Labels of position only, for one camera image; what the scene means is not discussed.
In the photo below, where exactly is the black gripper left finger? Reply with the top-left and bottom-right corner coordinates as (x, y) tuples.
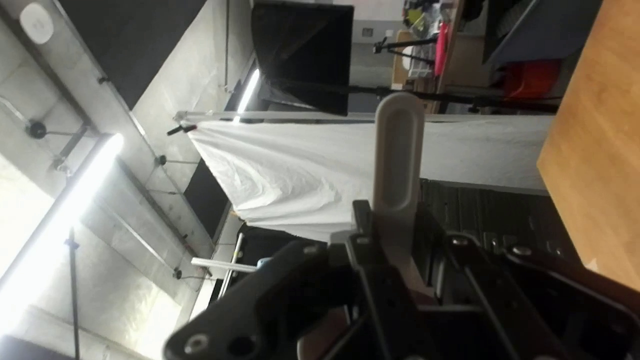
(162, 232), (415, 360)

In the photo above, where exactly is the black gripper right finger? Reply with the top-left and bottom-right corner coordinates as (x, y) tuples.
(426, 232), (640, 360)

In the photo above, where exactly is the grey measuring cup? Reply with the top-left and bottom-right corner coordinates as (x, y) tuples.
(370, 90), (427, 303)

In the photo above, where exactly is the grey drawer cabinet wooden top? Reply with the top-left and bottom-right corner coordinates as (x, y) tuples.
(415, 179), (582, 268)

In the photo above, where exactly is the white curtain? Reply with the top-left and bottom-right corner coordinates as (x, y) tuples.
(186, 112), (557, 245)

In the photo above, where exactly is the red container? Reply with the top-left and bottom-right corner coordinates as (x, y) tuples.
(501, 58), (561, 103)

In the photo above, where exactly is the black softbox light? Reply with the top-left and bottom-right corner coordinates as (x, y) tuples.
(249, 0), (355, 116)

